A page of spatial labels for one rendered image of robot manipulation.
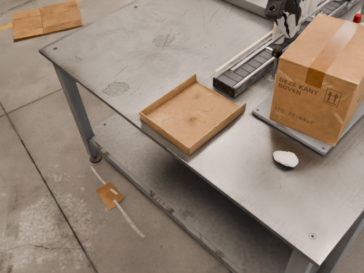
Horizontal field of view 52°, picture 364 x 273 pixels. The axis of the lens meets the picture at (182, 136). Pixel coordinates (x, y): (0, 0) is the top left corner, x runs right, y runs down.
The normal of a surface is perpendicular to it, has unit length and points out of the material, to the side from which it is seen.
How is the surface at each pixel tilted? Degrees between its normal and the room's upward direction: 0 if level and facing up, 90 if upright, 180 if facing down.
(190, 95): 0
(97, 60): 0
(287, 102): 90
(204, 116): 0
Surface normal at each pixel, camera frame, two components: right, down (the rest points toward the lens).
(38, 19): -0.04, -0.67
